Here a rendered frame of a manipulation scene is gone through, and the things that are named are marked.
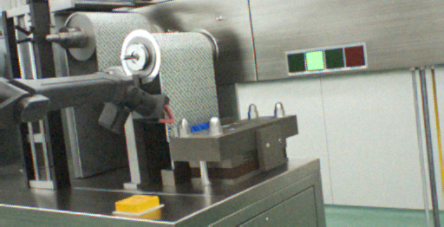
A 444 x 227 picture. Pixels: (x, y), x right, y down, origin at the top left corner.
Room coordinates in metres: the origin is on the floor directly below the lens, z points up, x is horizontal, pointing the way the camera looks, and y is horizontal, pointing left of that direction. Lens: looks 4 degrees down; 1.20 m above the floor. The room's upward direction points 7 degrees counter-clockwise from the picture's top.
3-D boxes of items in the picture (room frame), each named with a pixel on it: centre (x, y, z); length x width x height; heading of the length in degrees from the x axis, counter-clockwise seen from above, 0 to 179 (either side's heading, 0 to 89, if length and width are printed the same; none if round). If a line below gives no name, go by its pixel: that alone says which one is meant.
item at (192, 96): (1.56, 0.10, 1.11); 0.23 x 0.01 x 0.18; 144
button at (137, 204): (1.21, 0.23, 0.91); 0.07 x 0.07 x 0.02; 54
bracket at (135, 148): (1.48, 0.28, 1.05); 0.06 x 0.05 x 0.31; 144
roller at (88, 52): (1.75, 0.35, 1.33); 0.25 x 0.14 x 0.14; 144
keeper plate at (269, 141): (1.48, -0.10, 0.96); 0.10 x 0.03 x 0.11; 144
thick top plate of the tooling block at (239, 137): (1.52, -0.02, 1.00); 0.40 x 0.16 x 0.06; 144
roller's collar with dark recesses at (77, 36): (1.62, 0.44, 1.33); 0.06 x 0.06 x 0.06; 54
